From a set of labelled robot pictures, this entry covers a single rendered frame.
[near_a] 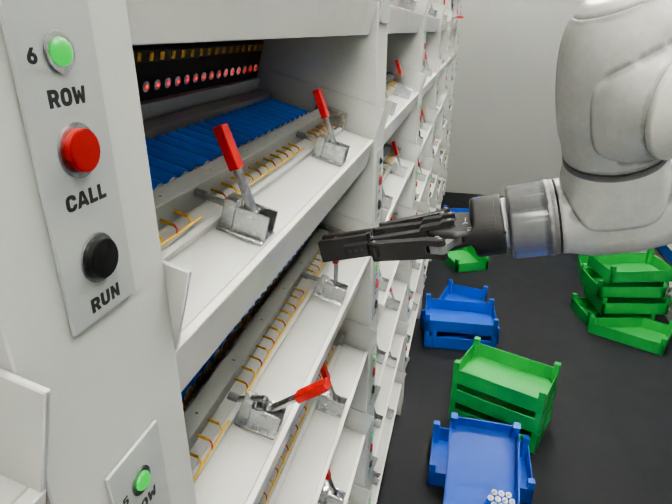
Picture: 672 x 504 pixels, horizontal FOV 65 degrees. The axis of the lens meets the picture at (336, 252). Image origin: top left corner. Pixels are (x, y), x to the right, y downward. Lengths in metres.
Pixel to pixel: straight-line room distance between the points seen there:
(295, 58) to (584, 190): 0.47
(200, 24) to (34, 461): 0.23
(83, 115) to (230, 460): 0.35
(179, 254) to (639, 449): 1.87
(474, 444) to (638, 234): 1.20
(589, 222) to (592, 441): 1.49
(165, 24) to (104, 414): 0.19
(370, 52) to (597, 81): 0.39
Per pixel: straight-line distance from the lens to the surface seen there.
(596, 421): 2.15
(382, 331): 1.42
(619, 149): 0.56
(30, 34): 0.21
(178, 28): 0.31
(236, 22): 0.37
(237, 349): 0.57
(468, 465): 1.73
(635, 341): 2.65
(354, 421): 1.10
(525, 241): 0.64
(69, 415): 0.24
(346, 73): 0.84
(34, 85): 0.21
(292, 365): 0.61
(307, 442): 0.79
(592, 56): 0.54
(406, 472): 1.79
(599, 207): 0.62
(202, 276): 0.36
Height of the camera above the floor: 1.27
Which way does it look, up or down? 23 degrees down
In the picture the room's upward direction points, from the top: straight up
